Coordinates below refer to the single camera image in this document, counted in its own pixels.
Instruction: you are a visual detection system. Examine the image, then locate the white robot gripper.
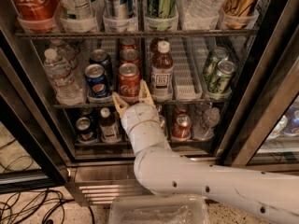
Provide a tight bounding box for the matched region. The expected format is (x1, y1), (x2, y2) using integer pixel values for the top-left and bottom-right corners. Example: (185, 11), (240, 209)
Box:
(112, 79), (170, 155)

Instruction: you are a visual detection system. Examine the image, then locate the red coke can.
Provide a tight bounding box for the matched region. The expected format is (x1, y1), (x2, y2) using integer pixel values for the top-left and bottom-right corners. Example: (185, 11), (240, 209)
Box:
(120, 49), (140, 68)
(118, 63), (140, 103)
(119, 38), (138, 50)

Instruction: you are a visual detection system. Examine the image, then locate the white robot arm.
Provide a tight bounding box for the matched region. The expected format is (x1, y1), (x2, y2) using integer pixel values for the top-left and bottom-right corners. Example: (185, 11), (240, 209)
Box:
(112, 81), (299, 224)

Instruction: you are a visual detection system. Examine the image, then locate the bottom shelf pink can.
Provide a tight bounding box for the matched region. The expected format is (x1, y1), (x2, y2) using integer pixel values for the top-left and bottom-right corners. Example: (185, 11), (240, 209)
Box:
(159, 115), (168, 138)

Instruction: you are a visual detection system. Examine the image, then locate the front blue pepsi can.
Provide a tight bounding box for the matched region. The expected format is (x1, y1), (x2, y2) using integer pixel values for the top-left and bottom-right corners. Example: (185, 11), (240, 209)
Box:
(84, 63), (110, 98)

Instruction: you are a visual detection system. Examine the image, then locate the blue pepsi can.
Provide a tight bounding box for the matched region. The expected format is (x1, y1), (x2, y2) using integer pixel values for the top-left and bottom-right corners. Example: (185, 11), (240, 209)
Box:
(89, 49), (113, 85)
(84, 63), (110, 98)

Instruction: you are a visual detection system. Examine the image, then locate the bottom shelf tea bottle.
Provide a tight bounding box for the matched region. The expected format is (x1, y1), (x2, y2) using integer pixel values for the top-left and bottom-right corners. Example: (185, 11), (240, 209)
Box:
(99, 107), (121, 143)

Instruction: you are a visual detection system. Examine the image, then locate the rear blue pepsi can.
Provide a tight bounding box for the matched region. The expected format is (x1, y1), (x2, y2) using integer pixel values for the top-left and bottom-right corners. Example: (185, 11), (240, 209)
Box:
(89, 49), (113, 85)

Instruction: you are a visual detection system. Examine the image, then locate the bottom shelf pepsi can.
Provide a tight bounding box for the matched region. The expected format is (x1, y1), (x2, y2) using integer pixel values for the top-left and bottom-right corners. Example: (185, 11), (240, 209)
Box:
(76, 117), (97, 143)

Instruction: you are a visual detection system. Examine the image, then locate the bottom shelf red can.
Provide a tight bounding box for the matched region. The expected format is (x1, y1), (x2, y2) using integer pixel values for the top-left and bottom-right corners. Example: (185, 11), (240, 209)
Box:
(172, 114), (192, 140)

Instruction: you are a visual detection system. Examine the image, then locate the empty white shelf tray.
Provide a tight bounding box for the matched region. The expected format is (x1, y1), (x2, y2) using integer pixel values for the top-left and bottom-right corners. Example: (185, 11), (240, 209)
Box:
(170, 38), (203, 102)

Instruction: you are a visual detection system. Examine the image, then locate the bottom shelf water bottle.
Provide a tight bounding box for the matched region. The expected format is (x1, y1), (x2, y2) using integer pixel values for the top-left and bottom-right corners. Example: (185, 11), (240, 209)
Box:
(192, 107), (221, 141)

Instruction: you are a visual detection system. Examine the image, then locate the shelf water bottle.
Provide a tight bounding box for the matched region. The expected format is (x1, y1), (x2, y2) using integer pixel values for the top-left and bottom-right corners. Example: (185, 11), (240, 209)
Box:
(192, 107), (221, 141)
(183, 0), (235, 20)

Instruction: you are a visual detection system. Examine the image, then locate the front green soda can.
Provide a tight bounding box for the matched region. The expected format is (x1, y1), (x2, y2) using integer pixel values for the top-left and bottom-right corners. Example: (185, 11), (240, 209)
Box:
(207, 61), (236, 94)

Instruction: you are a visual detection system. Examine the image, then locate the green soda can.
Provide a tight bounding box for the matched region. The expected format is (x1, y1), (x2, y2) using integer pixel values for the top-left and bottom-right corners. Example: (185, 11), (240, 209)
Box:
(203, 47), (229, 82)
(207, 61), (236, 94)

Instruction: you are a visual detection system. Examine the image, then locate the steel fridge base grille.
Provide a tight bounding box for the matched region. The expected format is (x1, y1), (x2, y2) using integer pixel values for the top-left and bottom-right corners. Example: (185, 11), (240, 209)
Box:
(65, 158), (299, 207)

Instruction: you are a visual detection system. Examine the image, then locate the rear green soda can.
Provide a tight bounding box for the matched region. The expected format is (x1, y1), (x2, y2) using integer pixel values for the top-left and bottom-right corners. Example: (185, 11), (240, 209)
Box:
(203, 47), (229, 82)

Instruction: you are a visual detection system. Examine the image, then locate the top shelf silver blue can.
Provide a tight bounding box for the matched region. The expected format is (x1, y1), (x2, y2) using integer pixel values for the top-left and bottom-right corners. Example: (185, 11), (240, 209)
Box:
(104, 0), (135, 20)

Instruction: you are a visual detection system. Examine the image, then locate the top shelf green can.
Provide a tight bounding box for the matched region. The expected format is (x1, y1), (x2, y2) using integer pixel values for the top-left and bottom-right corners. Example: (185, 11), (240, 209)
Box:
(147, 0), (176, 19)

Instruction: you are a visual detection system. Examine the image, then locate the top shelf clear bottle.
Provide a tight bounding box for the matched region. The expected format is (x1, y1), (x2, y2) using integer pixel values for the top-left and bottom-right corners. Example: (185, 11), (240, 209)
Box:
(60, 0), (93, 21)

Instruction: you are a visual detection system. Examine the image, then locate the top shelf water bottle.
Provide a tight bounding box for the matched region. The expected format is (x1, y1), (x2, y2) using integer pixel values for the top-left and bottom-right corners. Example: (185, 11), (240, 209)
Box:
(183, 0), (235, 20)

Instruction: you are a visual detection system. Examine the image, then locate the glass fridge door right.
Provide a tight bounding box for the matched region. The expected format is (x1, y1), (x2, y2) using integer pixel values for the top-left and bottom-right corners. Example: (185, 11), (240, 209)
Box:
(224, 27), (299, 172)

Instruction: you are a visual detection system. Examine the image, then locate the top shelf orange can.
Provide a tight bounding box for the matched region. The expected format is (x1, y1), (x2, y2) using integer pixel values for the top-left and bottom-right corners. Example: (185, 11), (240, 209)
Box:
(222, 0), (258, 29)

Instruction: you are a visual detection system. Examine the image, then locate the blue can behind glass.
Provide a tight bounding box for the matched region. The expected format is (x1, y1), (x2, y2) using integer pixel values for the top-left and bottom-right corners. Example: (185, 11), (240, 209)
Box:
(283, 105), (299, 136)

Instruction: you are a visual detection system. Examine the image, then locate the front brown tea bottle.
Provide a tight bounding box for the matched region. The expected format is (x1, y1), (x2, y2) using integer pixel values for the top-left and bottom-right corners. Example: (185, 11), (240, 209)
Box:
(149, 40), (173, 102)

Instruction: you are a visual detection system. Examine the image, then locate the brown tea bottle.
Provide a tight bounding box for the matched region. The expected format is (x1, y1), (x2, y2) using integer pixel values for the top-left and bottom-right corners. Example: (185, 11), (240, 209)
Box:
(149, 40), (173, 102)
(149, 37), (164, 53)

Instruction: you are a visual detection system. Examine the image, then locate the rear brown tea bottle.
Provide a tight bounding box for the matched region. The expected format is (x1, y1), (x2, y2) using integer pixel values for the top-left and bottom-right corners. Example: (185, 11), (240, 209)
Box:
(149, 37), (164, 53)

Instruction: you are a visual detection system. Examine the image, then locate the front clear water bottle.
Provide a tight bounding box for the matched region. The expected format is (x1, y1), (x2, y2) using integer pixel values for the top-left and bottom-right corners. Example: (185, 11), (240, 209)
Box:
(44, 49), (84, 105)

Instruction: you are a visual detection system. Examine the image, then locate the clear water bottle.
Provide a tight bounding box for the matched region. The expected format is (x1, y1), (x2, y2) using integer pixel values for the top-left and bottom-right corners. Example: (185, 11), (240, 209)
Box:
(50, 39), (78, 72)
(44, 49), (84, 105)

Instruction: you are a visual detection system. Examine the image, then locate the rear clear water bottle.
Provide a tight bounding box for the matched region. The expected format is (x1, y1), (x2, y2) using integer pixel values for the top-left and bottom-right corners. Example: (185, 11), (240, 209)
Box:
(50, 39), (78, 72)

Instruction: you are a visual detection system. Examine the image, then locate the clear plastic bin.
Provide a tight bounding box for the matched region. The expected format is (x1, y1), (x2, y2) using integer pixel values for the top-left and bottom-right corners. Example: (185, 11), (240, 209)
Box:
(108, 194), (210, 224)

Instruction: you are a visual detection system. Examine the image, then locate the large red coca-cola bottle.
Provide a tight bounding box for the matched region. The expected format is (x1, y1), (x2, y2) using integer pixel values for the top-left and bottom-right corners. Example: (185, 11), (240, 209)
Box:
(12, 0), (59, 33)

